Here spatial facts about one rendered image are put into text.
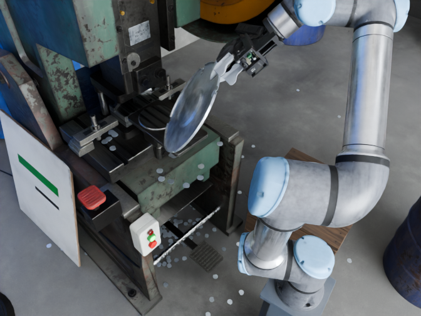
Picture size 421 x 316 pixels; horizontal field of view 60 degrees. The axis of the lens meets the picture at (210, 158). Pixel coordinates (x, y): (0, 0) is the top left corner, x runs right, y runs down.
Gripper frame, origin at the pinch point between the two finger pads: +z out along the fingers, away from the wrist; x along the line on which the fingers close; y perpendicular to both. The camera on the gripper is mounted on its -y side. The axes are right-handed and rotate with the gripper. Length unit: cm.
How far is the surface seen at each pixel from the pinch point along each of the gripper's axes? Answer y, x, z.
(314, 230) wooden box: 13, 75, 18
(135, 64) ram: -10.1, -14.2, 16.1
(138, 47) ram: -13.5, -15.7, 12.9
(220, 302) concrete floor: 22, 73, 69
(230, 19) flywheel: -30.5, 6.4, -7.5
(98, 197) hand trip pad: 18.2, -7.2, 41.8
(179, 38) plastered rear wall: -189, 67, 62
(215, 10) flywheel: -35.9, 2.8, -5.1
